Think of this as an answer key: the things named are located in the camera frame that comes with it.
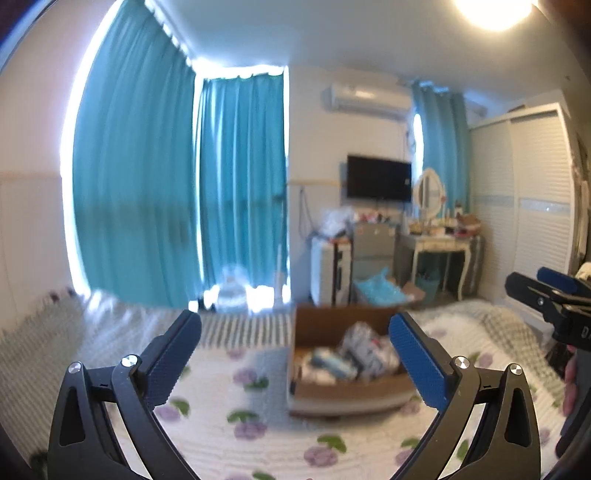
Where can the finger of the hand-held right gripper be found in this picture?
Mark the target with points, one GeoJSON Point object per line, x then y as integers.
{"type": "Point", "coordinates": [526, 287]}
{"type": "Point", "coordinates": [556, 278]}

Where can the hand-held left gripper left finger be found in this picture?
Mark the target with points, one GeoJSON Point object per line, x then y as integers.
{"type": "Point", "coordinates": [173, 364]}

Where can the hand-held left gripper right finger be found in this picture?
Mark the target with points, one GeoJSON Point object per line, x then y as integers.
{"type": "Point", "coordinates": [418, 364]}

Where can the brown cardboard box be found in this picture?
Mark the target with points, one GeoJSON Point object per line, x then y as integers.
{"type": "Point", "coordinates": [351, 392]}

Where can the blue white tissue pack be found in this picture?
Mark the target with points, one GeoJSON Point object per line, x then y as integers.
{"type": "Point", "coordinates": [330, 362]}

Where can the person's right hand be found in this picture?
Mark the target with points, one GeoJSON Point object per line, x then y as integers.
{"type": "Point", "coordinates": [569, 387]}

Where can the small cardboard box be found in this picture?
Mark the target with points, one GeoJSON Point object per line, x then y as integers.
{"type": "Point", "coordinates": [412, 291]}

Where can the white louvred wardrobe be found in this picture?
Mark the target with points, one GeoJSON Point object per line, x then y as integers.
{"type": "Point", "coordinates": [521, 207]}

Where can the teal storage basket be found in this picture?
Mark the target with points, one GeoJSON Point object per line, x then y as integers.
{"type": "Point", "coordinates": [428, 284]}

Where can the blue plastic bag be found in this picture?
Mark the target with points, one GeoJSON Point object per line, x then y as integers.
{"type": "Point", "coordinates": [381, 288]}

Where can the brown box on dresser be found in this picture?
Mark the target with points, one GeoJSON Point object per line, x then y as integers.
{"type": "Point", "coordinates": [470, 221]}

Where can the white plastic bag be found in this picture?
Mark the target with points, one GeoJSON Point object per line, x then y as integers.
{"type": "Point", "coordinates": [233, 288]}

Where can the white dressing table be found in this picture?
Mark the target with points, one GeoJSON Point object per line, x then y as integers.
{"type": "Point", "coordinates": [438, 242]}

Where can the white floral quilt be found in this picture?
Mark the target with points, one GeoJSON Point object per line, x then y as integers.
{"type": "Point", "coordinates": [258, 415]}

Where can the silver mini fridge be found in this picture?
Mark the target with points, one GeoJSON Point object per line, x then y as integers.
{"type": "Point", "coordinates": [374, 244]}

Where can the white suitcase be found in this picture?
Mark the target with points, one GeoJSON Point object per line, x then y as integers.
{"type": "Point", "coordinates": [325, 272]}

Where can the white floral bedspread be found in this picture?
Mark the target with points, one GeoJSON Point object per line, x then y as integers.
{"type": "Point", "coordinates": [41, 337]}

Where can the white oval vanity mirror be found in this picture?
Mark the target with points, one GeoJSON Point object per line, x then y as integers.
{"type": "Point", "coordinates": [429, 191]}

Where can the clear plastic bag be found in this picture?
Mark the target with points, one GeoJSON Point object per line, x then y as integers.
{"type": "Point", "coordinates": [337, 221]}

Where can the teal curtain beside wardrobe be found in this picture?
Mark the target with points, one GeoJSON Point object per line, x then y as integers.
{"type": "Point", "coordinates": [443, 134]}

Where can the wide teal curtain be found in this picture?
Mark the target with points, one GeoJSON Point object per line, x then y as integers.
{"type": "Point", "coordinates": [134, 184]}

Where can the narrow teal curtain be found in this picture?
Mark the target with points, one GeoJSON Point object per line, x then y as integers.
{"type": "Point", "coordinates": [240, 184]}

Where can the white air conditioner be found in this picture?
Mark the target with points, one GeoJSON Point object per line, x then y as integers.
{"type": "Point", "coordinates": [364, 99]}

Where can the ceiling lamp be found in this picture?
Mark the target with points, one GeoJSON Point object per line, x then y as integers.
{"type": "Point", "coordinates": [494, 11]}

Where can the black wall television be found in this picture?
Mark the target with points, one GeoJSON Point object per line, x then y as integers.
{"type": "Point", "coordinates": [378, 177]}

